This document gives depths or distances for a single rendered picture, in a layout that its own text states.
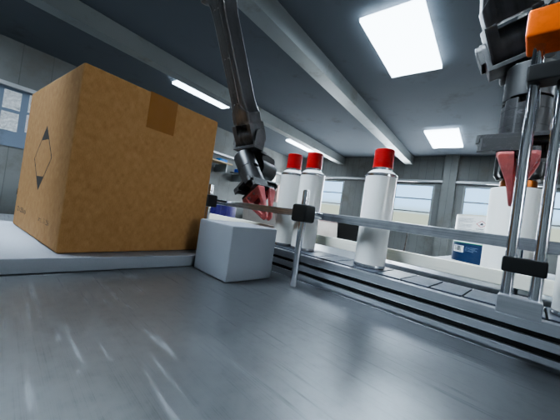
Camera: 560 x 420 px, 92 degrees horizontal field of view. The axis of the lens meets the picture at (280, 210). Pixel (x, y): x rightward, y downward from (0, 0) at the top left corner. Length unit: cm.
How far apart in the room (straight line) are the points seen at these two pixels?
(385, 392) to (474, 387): 9
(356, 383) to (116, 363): 18
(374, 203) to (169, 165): 37
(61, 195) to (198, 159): 23
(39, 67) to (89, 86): 621
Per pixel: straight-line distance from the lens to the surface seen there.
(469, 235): 42
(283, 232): 59
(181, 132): 55
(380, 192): 48
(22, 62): 667
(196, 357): 25
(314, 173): 56
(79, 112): 49
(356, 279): 46
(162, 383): 22
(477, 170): 866
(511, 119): 53
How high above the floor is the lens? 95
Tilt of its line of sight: 1 degrees up
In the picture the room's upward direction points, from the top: 8 degrees clockwise
